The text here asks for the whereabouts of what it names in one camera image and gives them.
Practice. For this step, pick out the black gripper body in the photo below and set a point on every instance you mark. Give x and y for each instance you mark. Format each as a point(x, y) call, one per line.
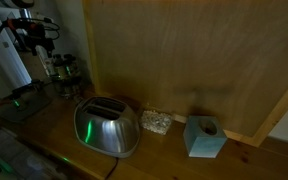
point(36, 34)

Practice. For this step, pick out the black lidded spice jar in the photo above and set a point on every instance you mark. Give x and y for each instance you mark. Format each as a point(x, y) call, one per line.
point(71, 65)
point(59, 66)

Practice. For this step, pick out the black kitchen scale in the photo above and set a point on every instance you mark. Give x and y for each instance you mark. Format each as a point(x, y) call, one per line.
point(24, 102)

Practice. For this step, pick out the silver two-slot toaster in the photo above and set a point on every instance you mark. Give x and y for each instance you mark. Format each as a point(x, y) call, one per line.
point(107, 125)

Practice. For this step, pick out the white speckled sponge block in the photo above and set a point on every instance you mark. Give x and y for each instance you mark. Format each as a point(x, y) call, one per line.
point(157, 122)

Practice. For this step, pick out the blue cube tissue box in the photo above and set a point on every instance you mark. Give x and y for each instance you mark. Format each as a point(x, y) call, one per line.
point(203, 136)

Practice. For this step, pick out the large wooden board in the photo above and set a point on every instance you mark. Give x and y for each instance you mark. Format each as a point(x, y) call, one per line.
point(226, 58)

